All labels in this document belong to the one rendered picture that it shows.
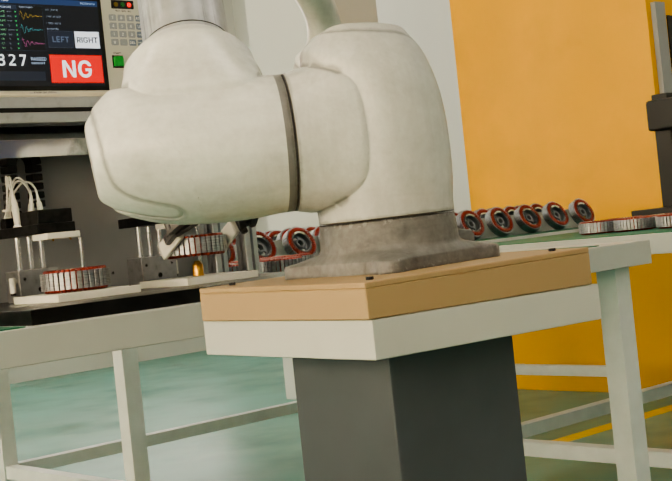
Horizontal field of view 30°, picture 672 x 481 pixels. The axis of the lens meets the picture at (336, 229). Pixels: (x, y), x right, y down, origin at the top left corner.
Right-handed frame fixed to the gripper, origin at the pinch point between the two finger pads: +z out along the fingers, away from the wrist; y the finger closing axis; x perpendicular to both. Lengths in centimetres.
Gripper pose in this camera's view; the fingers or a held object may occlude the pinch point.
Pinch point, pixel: (195, 243)
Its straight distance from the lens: 221.2
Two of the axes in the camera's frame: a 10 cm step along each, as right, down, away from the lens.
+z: -5.0, 5.6, 6.6
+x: 4.2, 8.2, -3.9
